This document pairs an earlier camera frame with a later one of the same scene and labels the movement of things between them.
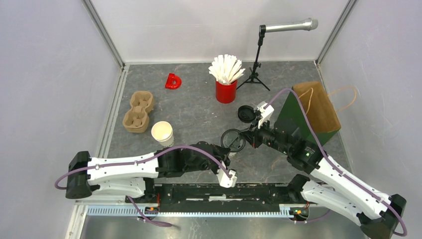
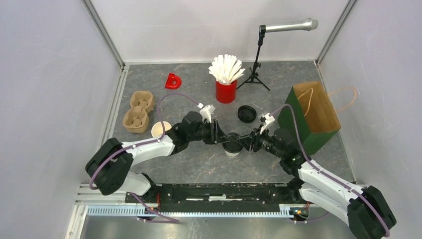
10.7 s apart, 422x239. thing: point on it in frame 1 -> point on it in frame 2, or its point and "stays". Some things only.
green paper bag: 322,115 stays
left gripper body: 212,163 -> 205,132
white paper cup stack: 162,132 stays
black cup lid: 246,114 stays
